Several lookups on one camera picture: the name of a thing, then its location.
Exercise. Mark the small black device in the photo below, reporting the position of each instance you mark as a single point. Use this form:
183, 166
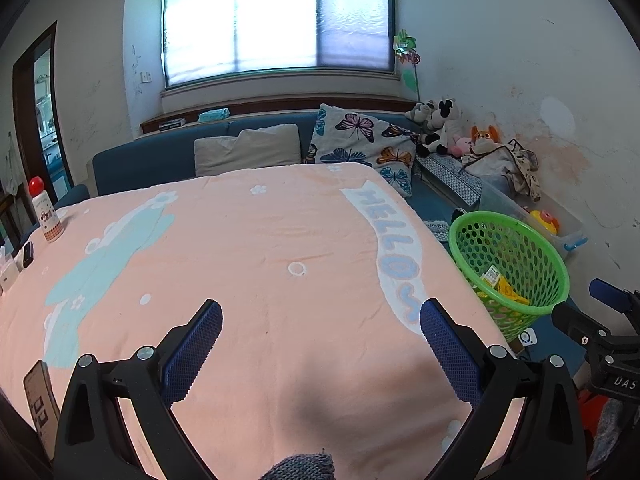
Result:
27, 255

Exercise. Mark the teal tissue pack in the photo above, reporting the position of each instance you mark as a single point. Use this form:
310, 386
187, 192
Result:
214, 114

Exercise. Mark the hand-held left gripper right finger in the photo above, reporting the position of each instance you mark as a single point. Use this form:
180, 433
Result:
450, 355

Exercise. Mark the wooden door frame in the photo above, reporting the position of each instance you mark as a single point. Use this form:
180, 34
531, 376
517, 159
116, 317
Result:
22, 110

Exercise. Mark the clear storage bin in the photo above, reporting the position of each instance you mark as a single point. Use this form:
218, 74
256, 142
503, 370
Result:
505, 205

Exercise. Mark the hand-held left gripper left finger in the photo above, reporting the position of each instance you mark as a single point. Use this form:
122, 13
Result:
192, 355

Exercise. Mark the orange fox plush toy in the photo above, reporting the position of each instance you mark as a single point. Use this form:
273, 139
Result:
484, 136

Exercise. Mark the white tissue box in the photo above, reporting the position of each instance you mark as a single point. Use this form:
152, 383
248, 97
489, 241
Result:
9, 275

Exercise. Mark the yellow snack wrapper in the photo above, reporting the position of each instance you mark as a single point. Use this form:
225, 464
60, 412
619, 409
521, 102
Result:
507, 291

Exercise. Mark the blue sofa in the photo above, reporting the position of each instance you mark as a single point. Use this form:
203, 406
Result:
150, 160

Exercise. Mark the red-capped white bottle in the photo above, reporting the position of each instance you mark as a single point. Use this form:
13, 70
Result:
47, 215

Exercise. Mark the flat dark box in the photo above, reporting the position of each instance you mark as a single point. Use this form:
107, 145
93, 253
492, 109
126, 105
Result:
172, 122

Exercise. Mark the green plastic basket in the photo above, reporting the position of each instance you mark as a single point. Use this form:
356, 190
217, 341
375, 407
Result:
542, 308

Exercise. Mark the grey knit garment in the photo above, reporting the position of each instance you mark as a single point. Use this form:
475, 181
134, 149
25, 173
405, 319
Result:
300, 467

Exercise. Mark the window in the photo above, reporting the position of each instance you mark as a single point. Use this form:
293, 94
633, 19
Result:
275, 15

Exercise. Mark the grey plush toy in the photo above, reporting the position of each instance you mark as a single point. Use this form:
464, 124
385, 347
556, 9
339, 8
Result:
417, 112

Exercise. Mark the grey patterned box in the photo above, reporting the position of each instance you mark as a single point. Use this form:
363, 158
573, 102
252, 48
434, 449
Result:
450, 177

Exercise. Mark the butterfly print pillow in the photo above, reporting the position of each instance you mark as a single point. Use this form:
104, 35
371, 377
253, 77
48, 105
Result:
360, 140

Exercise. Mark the beige patterned cloth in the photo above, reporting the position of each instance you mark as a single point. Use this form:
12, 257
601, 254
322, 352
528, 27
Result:
525, 170

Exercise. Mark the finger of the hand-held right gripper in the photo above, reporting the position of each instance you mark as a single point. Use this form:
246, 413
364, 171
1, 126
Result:
575, 322
607, 292

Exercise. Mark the cow plush toy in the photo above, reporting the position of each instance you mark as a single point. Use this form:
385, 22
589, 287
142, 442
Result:
442, 125

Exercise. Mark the pink printed blanket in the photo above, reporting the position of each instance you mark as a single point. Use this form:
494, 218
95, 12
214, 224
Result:
250, 260

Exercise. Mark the colourful pinwheel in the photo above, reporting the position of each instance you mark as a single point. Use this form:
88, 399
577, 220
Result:
402, 45

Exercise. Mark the yellow plastic toy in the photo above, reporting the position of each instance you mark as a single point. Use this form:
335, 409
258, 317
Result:
542, 220

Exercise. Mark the smartphone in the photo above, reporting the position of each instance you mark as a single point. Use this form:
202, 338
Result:
42, 405

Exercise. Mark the beige pillow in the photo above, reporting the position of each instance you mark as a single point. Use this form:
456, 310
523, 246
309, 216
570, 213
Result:
250, 150

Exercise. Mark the pink plush toy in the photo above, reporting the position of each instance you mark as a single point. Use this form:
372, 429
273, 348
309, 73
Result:
460, 146

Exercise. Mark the grey patterned cloth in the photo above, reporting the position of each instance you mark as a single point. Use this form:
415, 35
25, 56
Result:
437, 230

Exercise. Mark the wooden window ledge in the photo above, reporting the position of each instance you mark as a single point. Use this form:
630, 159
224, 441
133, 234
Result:
300, 105

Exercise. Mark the black handheld device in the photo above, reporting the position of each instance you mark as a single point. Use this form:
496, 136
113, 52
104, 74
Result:
459, 213

